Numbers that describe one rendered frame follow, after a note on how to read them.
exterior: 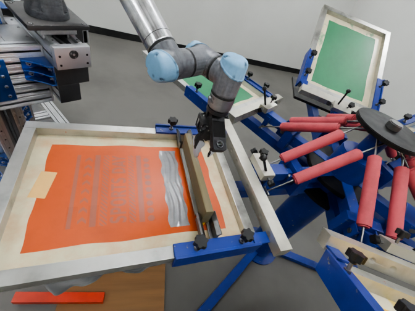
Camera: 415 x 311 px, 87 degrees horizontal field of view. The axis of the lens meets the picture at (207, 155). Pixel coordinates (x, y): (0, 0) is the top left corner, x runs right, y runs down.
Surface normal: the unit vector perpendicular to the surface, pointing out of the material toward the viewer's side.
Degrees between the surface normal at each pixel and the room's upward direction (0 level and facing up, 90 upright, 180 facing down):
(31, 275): 0
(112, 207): 0
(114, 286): 0
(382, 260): 58
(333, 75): 32
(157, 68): 90
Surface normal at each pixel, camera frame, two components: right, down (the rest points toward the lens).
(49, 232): 0.29, -0.67
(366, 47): 0.11, -0.23
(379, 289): -0.06, 0.18
